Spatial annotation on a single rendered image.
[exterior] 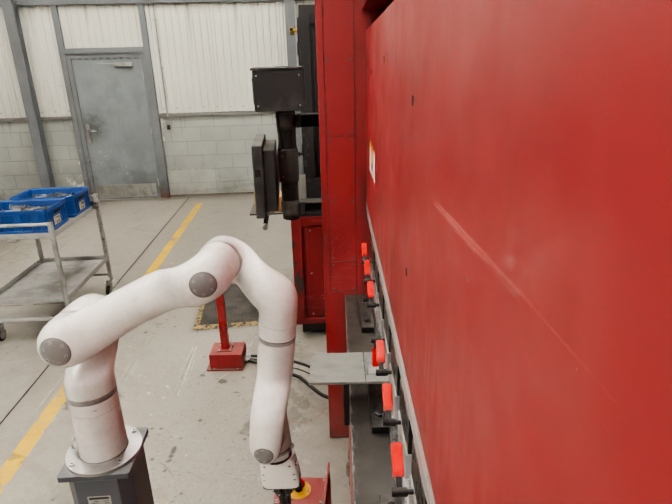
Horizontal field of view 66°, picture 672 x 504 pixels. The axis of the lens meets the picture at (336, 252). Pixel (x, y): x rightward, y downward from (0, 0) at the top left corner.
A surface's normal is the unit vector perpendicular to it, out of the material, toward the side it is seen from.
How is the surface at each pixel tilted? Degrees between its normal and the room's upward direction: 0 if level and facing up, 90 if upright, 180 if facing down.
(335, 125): 90
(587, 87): 90
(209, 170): 90
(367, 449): 0
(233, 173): 90
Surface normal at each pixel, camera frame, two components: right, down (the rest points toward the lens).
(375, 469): -0.03, -0.94
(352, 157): 0.00, 0.34
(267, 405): 0.00, -0.43
